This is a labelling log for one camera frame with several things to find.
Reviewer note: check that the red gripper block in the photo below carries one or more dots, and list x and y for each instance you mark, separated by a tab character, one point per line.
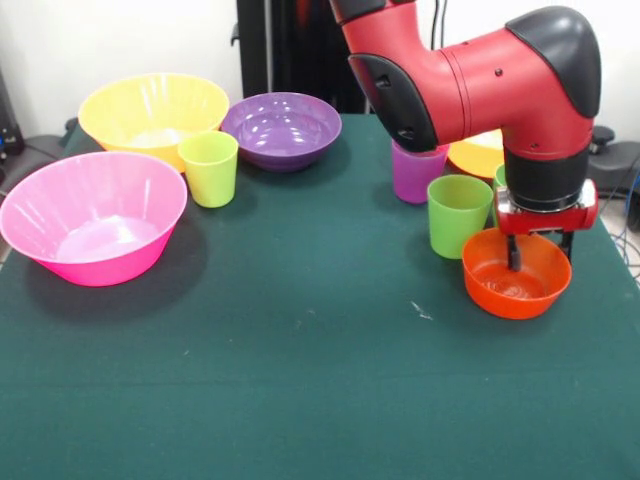
540	220

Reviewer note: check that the small red plastic bowl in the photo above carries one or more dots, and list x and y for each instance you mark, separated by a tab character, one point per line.
515	295

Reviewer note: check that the green plastic cup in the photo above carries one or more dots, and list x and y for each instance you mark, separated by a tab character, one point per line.
209	175
457	220
500	190

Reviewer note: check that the large orange plastic bowl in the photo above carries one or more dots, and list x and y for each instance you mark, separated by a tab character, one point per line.
150	110
475	160

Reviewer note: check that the purple plastic bowl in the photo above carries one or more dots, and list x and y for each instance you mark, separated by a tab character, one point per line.
282	135

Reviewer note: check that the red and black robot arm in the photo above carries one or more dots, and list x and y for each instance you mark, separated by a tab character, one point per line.
475	90

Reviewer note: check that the black knobbed stand base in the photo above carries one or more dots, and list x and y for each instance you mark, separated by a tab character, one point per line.
617	165

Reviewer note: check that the purple plastic cup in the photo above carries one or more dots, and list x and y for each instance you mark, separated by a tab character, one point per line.
415	175

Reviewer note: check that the dark green table cloth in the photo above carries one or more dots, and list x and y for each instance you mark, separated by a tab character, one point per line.
320	375

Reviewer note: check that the large pink plastic bowl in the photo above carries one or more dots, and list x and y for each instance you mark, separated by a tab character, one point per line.
90	240

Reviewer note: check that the grey round stand base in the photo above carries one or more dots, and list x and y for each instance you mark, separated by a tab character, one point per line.
42	147

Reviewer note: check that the black equipment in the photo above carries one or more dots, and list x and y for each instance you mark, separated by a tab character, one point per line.
10	115

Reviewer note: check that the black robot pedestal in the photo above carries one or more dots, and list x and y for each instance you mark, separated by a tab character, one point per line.
295	50

